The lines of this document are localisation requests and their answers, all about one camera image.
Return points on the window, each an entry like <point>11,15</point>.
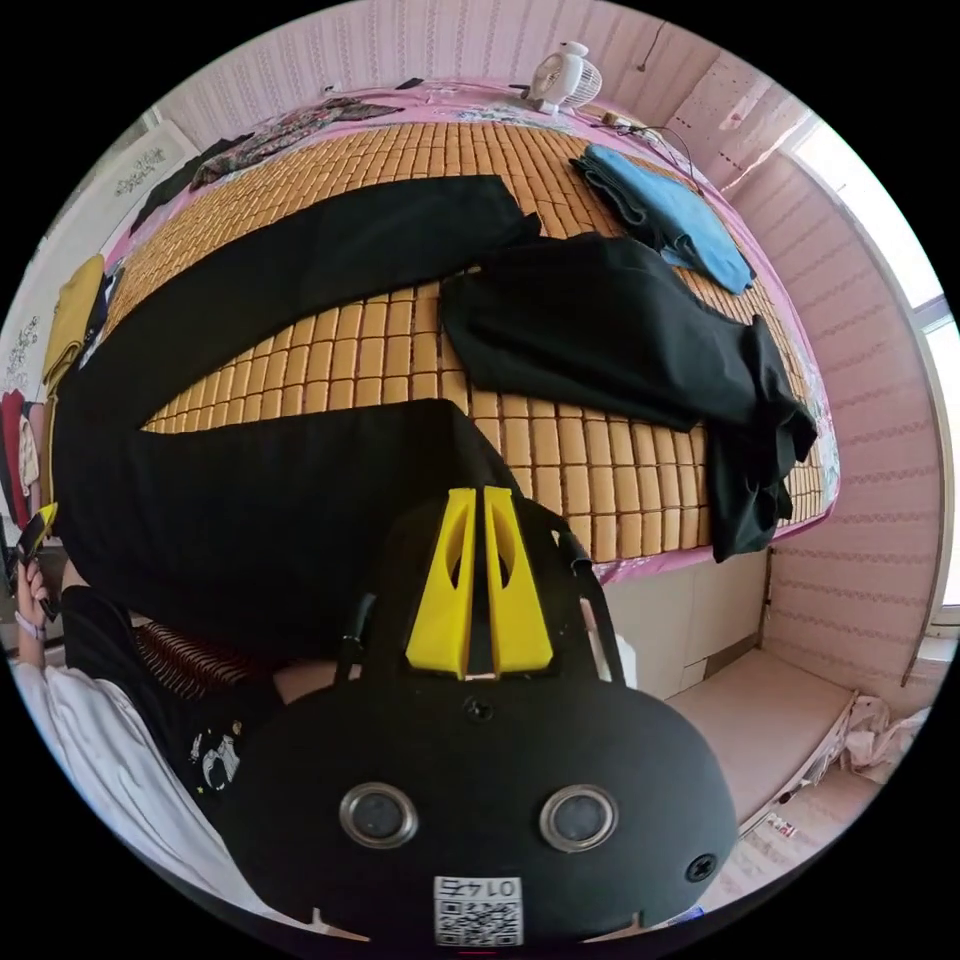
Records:
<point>847,172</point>

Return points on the bed with woven mat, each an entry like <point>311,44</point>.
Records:
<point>585,465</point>

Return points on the person's left hand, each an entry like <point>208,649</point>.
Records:
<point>28,596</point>

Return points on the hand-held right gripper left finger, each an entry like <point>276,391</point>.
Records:
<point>439,600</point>

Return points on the black pants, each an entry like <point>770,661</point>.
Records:
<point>262,510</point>

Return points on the folded black garment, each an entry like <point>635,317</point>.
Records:
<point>600,330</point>

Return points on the white table fan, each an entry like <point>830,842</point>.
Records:
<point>574,75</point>

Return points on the pile of clothes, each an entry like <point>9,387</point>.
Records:
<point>71,315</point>

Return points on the dark floral garment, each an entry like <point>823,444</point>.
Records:
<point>300,131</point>

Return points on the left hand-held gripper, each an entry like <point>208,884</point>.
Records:
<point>26,544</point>

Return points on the person's body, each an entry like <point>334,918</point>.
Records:
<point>187,712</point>

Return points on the folded blue garment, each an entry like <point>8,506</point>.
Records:
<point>690,217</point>

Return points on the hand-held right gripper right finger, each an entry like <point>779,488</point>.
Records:
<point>521,607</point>

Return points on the thin black garment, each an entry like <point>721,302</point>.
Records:
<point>169,184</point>

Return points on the person's left forearm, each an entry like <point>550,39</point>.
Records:
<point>26,652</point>

